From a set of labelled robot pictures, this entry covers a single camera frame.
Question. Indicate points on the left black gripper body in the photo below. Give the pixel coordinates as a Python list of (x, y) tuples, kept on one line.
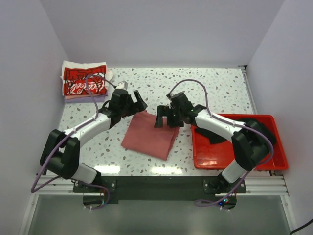
[(129, 108)]

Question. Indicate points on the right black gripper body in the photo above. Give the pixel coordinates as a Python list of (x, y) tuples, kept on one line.
[(178, 112)]

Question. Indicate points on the pink t shirt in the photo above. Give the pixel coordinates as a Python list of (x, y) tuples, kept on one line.
[(143, 137)]

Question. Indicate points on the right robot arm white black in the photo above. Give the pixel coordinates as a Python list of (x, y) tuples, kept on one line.
[(251, 141)]

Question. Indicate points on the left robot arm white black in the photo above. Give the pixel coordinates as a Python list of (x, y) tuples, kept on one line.
[(61, 154)]

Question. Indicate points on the folded lavender shirt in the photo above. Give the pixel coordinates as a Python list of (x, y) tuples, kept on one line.
[(88, 99)]

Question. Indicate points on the black t shirt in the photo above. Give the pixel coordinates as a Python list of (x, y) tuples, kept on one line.
[(222, 129)]

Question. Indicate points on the red plastic tray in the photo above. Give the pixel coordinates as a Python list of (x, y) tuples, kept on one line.
[(219, 155)]

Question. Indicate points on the folded light pink shirt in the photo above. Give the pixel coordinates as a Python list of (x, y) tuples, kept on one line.
[(69, 97)]

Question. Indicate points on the folded red print white shirt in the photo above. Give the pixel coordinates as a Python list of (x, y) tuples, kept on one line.
[(84, 79)]

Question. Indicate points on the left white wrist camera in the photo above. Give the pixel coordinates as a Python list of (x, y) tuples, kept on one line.
[(122, 85)]

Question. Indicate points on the aluminium frame rail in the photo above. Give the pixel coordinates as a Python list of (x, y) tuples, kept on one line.
[(254, 185)]

